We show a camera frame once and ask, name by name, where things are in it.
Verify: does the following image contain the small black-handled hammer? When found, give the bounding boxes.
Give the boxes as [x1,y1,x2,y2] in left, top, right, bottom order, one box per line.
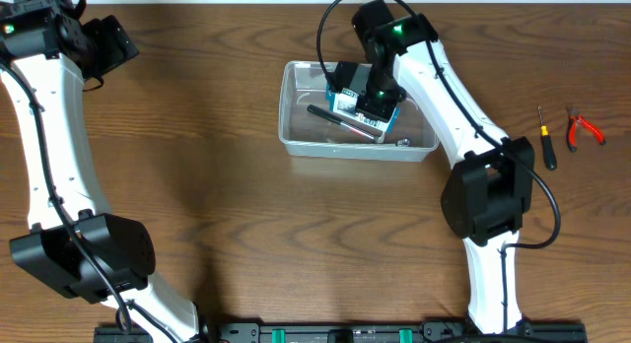
[307,104,383,144]

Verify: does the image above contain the silver double-ended wrench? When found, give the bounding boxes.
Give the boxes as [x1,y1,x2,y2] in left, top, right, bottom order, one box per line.
[395,138,411,147]

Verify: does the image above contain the clear plastic container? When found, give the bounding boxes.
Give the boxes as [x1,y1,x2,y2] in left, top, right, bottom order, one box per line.
[278,61,439,162]

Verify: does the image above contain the blue and white box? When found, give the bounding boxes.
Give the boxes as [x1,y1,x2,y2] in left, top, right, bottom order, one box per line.
[325,85,400,134]

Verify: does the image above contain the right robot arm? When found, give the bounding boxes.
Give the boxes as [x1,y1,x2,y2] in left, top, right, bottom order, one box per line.
[325,0,534,334]

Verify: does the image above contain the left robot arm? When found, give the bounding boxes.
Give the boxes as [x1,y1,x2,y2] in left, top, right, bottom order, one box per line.
[1,0,207,342]

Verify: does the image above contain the yellow black screwdriver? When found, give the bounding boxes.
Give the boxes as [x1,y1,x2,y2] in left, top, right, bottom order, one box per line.
[537,105,558,171]

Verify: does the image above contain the red-handled pliers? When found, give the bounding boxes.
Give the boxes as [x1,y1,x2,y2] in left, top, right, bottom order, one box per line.
[566,106,606,153]

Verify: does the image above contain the black mounting rail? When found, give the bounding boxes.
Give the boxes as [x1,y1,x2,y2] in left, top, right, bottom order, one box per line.
[93,320,589,343]

